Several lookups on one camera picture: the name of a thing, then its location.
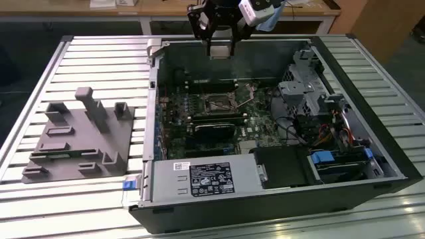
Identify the CPU socket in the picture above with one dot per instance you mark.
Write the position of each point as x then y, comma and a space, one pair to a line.
219, 103

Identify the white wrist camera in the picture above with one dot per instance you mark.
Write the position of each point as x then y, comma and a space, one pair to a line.
257, 11

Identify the black plastic shroud box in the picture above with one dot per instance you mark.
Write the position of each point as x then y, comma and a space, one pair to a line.
281, 166

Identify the black open PC case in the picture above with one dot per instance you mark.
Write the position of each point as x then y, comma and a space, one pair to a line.
232, 214

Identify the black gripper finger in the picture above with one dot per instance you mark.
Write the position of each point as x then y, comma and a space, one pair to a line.
232, 47
211, 44

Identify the white box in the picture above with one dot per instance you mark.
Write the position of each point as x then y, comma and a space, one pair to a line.
102, 5

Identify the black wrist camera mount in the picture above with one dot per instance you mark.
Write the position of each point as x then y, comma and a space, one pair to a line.
193, 22

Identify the black RAM stick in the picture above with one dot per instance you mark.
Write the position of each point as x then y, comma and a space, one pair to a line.
216, 121
216, 115

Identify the green RAM stick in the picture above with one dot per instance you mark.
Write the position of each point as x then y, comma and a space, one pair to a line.
75, 155

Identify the blue plastic latch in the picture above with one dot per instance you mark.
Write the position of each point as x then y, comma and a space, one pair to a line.
368, 154

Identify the black graphics card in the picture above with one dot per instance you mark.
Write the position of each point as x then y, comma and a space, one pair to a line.
212, 134

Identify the wooden cabinet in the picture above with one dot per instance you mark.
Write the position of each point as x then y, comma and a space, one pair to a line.
381, 25

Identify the green motherboard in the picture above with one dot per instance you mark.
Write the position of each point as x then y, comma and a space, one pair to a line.
263, 134

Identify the blue tab on case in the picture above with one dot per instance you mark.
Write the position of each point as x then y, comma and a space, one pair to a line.
129, 184

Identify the small silver heatsink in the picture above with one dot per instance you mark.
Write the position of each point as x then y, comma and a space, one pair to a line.
248, 145

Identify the grey metal drive cage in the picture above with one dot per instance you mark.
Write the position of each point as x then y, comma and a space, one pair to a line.
295, 89

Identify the blue disk carrier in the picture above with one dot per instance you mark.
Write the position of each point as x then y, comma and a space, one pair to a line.
321, 156

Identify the grey parts rack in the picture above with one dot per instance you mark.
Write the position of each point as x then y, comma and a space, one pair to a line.
83, 139

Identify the silver square CPU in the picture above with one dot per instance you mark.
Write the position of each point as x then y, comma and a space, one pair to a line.
221, 52

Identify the grey power supply unit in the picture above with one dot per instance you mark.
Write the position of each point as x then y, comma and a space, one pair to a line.
165, 184

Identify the wooden desk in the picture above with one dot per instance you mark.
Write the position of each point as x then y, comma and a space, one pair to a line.
66, 11

